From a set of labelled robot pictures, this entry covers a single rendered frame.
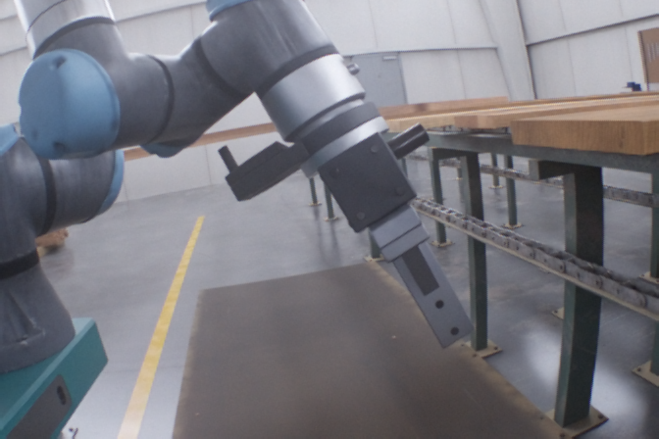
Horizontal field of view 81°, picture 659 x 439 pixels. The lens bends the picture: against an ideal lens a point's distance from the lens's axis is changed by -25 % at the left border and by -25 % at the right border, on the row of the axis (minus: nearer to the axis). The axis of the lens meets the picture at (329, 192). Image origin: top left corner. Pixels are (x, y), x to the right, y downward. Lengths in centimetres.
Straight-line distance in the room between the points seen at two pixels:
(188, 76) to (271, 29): 8
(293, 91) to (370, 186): 9
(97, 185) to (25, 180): 11
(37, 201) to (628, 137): 56
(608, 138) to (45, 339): 56
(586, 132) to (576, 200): 67
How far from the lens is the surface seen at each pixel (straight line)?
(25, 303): 49
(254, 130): 230
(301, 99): 37
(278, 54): 37
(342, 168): 33
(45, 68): 32
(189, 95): 40
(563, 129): 51
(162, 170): 978
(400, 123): 120
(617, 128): 44
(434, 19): 1076
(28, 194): 50
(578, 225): 115
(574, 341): 127
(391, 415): 153
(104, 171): 58
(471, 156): 164
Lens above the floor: 90
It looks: 8 degrees down
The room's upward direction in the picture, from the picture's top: 8 degrees counter-clockwise
